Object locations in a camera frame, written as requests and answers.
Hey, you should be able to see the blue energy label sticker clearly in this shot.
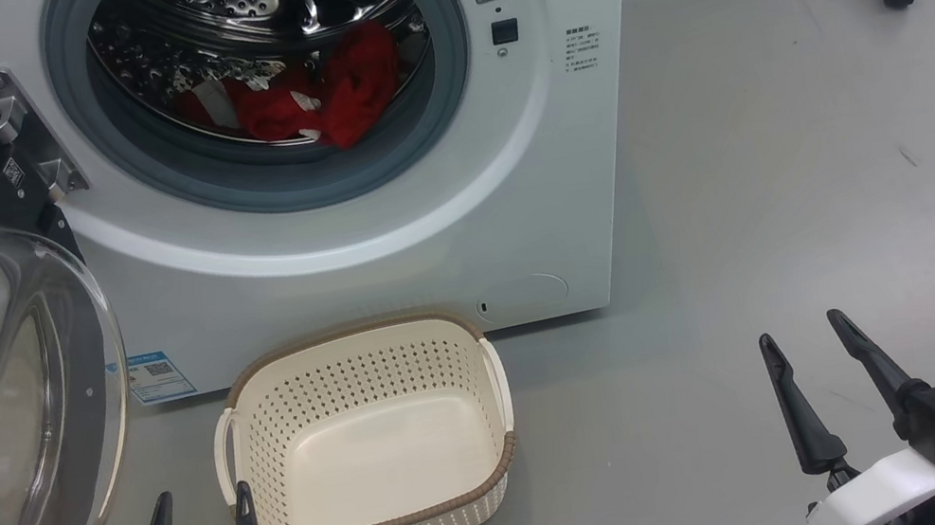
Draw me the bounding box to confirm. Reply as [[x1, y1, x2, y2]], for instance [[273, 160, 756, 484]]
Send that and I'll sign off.
[[105, 346, 199, 411]]

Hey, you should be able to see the cream perforated laundry basket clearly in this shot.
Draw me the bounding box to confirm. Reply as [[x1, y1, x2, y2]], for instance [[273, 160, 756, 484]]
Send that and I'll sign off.
[[196, 299, 534, 525]]

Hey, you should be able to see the small text label sticker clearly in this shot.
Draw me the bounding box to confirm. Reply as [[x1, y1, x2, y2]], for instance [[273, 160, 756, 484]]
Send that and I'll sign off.
[[561, 24, 605, 75]]

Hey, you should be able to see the red garment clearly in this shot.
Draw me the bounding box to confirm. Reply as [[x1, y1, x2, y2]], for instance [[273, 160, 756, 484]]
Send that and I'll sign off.
[[164, 16, 415, 178]]

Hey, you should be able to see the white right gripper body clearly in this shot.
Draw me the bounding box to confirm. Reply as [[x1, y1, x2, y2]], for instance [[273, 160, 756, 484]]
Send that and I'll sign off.
[[797, 444, 935, 525]]

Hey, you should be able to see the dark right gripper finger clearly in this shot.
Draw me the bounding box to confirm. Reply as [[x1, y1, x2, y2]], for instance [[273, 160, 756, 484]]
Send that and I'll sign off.
[[757, 322, 851, 481], [826, 297, 930, 442]]

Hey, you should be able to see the round white filter cover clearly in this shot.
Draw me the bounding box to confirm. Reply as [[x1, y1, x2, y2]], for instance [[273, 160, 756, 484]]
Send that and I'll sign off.
[[472, 268, 575, 331]]

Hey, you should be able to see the white front-load washing machine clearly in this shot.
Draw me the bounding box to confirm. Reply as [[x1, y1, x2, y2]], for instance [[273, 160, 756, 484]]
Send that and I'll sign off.
[[0, 0, 698, 432]]

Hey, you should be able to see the metal washing machine door hinge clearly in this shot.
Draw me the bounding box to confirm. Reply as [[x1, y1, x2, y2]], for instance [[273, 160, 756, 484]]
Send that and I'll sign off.
[[0, 56, 93, 213]]

